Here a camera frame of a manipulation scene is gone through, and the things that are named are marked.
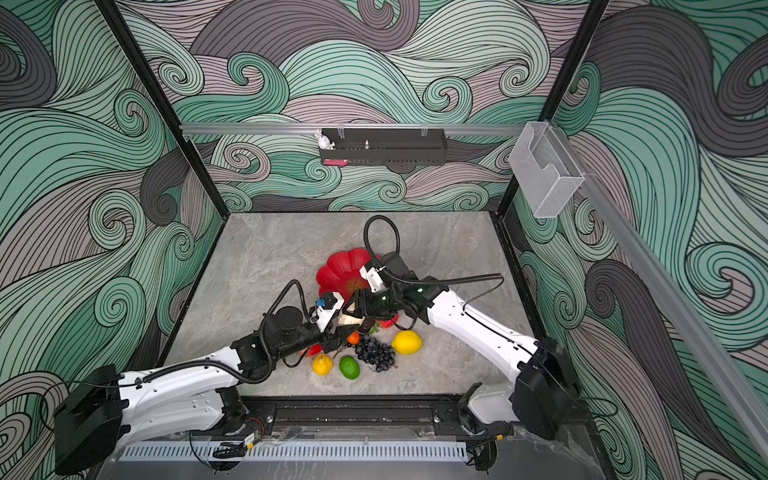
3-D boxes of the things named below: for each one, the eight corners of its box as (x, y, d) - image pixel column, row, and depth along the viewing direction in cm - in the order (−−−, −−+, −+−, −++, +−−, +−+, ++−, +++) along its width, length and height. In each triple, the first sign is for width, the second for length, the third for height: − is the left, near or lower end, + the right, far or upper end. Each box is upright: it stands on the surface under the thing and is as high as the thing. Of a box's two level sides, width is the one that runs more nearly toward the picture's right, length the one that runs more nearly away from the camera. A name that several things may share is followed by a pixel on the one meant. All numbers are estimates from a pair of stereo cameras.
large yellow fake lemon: (401, 361, 84) (402, 356, 81) (390, 343, 88) (390, 337, 84) (422, 348, 87) (424, 342, 83) (410, 331, 90) (411, 324, 87)
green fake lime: (336, 370, 83) (335, 366, 80) (345, 357, 85) (344, 352, 82) (354, 382, 81) (353, 378, 78) (362, 368, 83) (362, 364, 80)
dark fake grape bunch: (354, 356, 85) (353, 351, 82) (366, 336, 89) (365, 331, 85) (386, 375, 81) (386, 371, 78) (397, 354, 85) (398, 349, 82)
